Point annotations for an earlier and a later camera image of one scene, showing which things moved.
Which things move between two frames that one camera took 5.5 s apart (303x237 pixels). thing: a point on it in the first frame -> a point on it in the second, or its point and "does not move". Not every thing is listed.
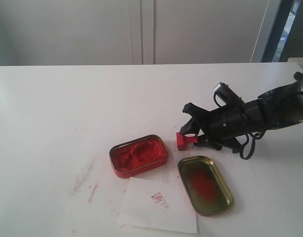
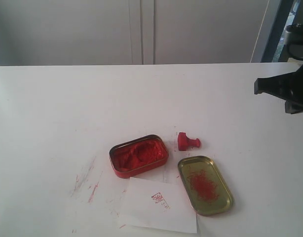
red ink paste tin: (138, 155) does not move
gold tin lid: (206, 188) does not move
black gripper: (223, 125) -> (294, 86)
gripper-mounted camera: (229, 95) -> (298, 33)
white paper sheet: (161, 205) does not move
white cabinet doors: (128, 32) does not move
